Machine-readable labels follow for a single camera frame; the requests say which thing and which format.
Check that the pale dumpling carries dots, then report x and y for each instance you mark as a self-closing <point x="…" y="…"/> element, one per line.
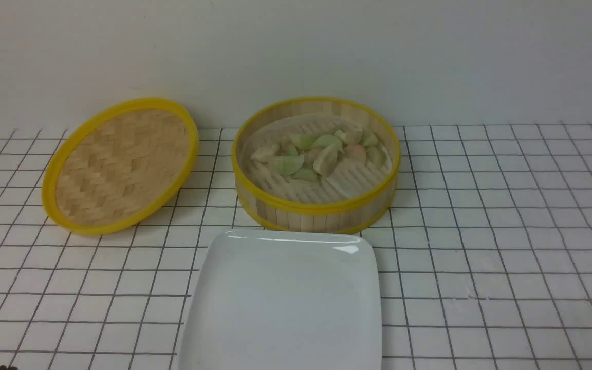
<point x="363" y="137"/>
<point x="266" y="153"/>
<point x="326" y="161"/>

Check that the pale dumpling centre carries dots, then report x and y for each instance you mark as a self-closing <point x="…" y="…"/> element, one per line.
<point x="326" y="161"/>

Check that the bamboo steamer basket yellow rim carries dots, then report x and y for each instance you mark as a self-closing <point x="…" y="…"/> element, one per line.
<point x="349" y="216"/>

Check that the pale dumpling far left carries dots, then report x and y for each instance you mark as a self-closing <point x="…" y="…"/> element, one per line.
<point x="266" y="153"/>

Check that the bamboo steamer lid yellow rim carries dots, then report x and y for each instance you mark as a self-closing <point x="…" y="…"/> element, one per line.
<point x="120" y="166"/>

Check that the white square plate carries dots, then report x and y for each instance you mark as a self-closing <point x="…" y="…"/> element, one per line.
<point x="270" y="299"/>

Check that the pink dumpling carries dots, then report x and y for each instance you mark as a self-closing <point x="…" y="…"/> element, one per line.
<point x="356" y="153"/>

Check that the green dumpling front small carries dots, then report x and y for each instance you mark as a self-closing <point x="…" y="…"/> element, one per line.
<point x="306" y="174"/>

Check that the pale dumpling top right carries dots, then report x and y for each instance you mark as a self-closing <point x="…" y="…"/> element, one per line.
<point x="363" y="137"/>

